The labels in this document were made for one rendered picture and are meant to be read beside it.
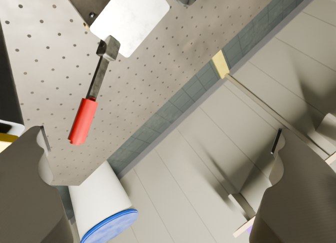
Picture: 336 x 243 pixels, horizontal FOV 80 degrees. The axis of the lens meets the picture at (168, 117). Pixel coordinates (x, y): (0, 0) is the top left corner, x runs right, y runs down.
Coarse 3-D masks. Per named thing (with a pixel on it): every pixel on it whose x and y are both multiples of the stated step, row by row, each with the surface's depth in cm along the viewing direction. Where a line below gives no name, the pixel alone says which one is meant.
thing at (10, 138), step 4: (0, 136) 16; (4, 136) 16; (8, 136) 16; (12, 136) 17; (16, 136) 17; (0, 140) 16; (4, 140) 16; (8, 140) 16; (12, 140) 16; (0, 144) 16; (4, 144) 16; (8, 144) 16; (0, 148) 16; (4, 148) 16
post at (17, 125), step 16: (0, 32) 27; (0, 48) 24; (0, 64) 22; (0, 80) 20; (0, 96) 18; (16, 96) 20; (0, 112) 17; (16, 112) 18; (0, 128) 17; (16, 128) 18
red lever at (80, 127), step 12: (108, 36) 25; (108, 48) 25; (108, 60) 26; (96, 72) 25; (96, 84) 25; (96, 96) 25; (84, 108) 24; (84, 120) 24; (72, 132) 24; (84, 132) 24
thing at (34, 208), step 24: (24, 144) 9; (48, 144) 11; (0, 168) 8; (24, 168) 8; (48, 168) 9; (0, 192) 7; (24, 192) 7; (48, 192) 7; (0, 216) 6; (24, 216) 6; (48, 216) 6; (0, 240) 5; (24, 240) 5; (48, 240) 6; (72, 240) 7
